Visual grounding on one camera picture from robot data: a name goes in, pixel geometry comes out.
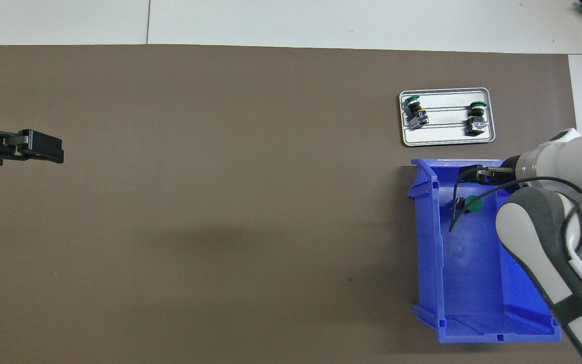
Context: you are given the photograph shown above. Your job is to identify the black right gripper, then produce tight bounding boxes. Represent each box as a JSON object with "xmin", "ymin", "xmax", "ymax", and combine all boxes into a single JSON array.
[{"xmin": 459, "ymin": 156, "xmax": 523, "ymax": 184}]

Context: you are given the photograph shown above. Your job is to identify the green cap push button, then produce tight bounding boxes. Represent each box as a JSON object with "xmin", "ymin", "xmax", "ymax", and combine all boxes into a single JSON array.
[
  {"xmin": 465, "ymin": 101, "xmax": 489, "ymax": 137},
  {"xmin": 403, "ymin": 95, "xmax": 430, "ymax": 128},
  {"xmin": 454, "ymin": 195, "xmax": 483, "ymax": 216}
]

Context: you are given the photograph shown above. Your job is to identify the grey metal tray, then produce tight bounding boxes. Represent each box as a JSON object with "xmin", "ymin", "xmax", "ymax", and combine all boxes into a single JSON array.
[{"xmin": 399, "ymin": 87, "xmax": 497, "ymax": 148}]

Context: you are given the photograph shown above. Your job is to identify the blue plastic storage bin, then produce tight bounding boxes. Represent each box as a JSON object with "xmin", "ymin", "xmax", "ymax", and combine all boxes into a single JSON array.
[{"xmin": 406, "ymin": 158, "xmax": 563, "ymax": 344}]

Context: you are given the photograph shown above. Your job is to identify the brown paper table mat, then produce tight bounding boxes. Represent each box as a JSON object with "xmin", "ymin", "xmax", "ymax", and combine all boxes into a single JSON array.
[{"xmin": 0, "ymin": 44, "xmax": 582, "ymax": 364}]

